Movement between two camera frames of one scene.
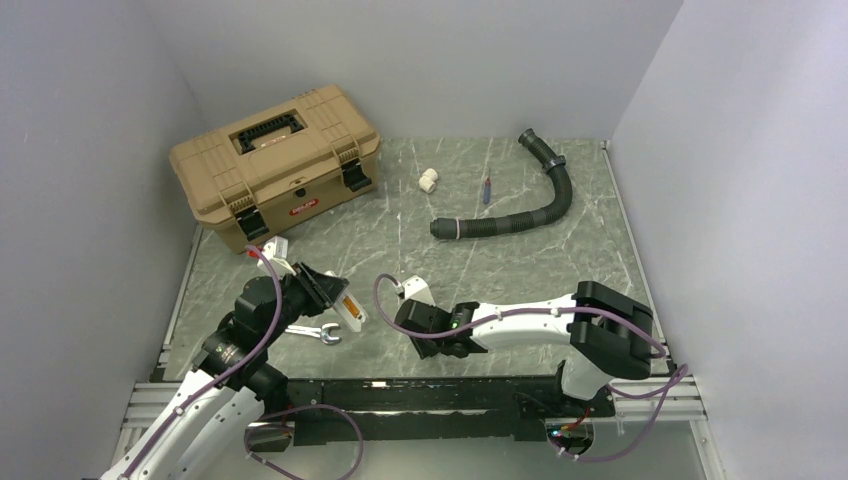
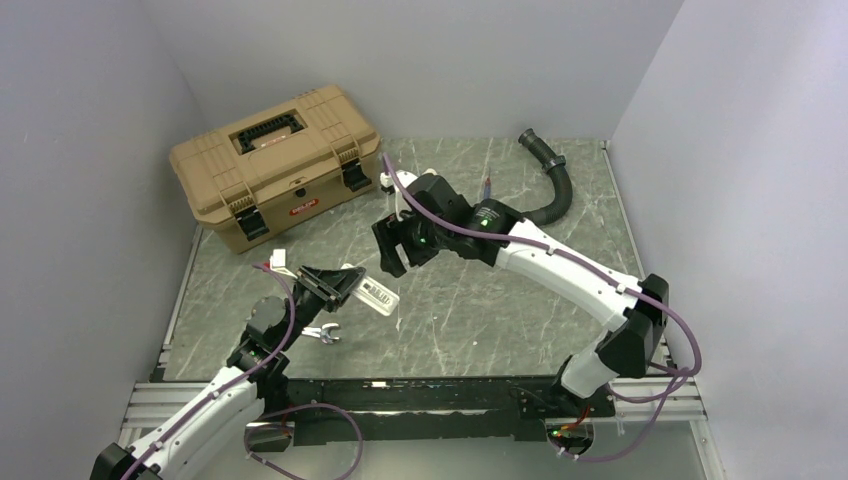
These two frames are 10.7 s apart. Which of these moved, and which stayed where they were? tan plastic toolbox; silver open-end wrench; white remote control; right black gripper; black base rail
Moved: white remote control; right black gripper
Stayed: tan plastic toolbox; silver open-end wrench; black base rail
